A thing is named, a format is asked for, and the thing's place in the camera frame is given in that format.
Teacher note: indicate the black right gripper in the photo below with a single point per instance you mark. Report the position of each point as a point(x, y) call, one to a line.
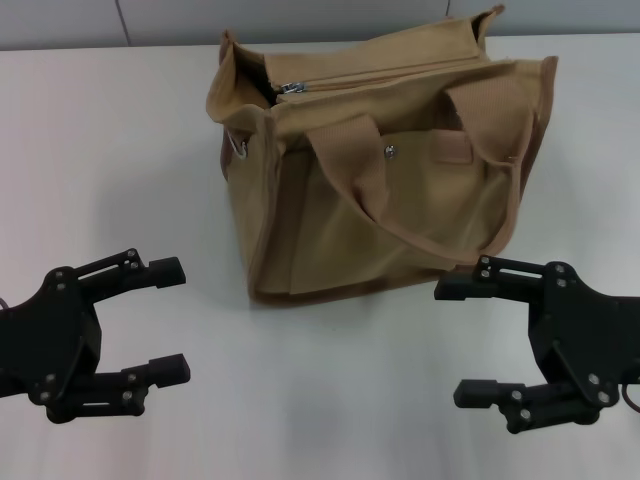
point(585, 335)

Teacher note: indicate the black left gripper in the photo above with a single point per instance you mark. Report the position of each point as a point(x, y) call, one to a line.
point(55, 330)

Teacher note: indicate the khaki canvas food bag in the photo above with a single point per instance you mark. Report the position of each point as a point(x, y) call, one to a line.
point(380, 220)

